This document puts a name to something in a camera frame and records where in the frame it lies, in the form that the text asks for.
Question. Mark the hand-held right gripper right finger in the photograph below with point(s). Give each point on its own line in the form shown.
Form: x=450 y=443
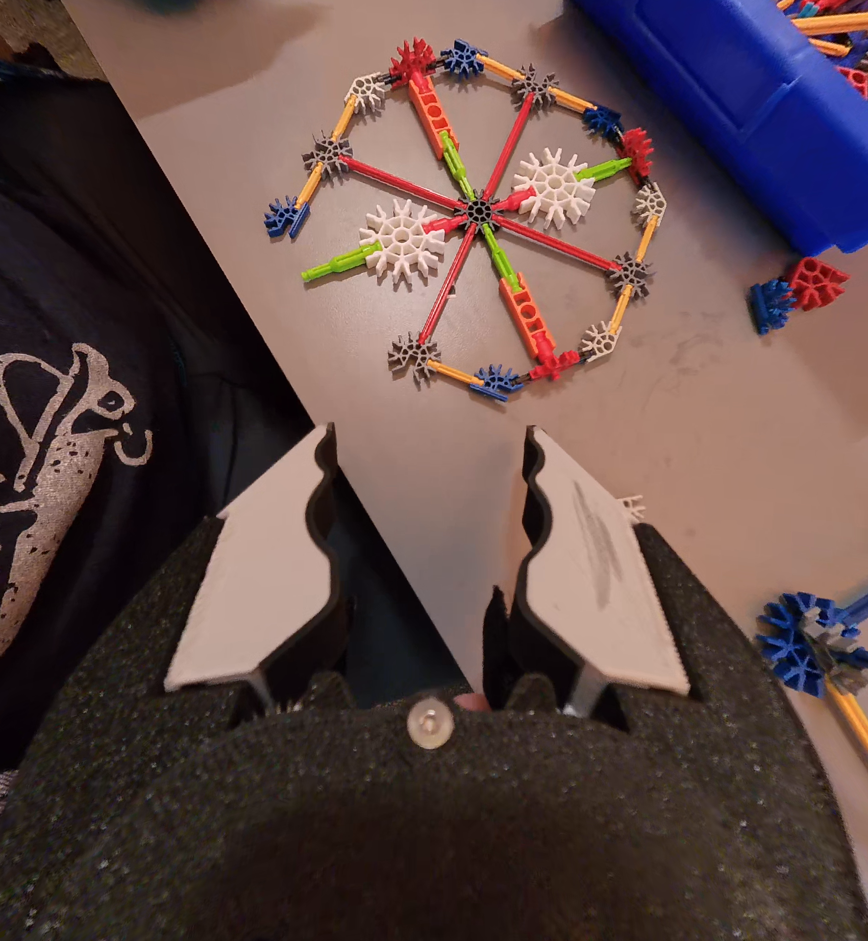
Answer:
x=595 y=588

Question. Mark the pile of colourful construction pieces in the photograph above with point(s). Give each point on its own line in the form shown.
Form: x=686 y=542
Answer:
x=856 y=81

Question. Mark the red and blue connector piece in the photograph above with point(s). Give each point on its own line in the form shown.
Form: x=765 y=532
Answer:
x=816 y=283

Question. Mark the white connector piece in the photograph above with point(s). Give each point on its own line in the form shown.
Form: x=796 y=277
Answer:
x=636 y=509

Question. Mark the blue plastic bin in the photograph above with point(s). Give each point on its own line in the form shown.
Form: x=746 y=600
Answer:
x=735 y=88

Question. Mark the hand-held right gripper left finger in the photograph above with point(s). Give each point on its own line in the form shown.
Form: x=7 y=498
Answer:
x=257 y=581

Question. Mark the colourful toy wheel model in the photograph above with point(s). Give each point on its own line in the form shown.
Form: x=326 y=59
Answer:
x=478 y=211

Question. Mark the wheeled toy rod model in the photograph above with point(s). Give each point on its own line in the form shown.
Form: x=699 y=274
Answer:
x=794 y=639

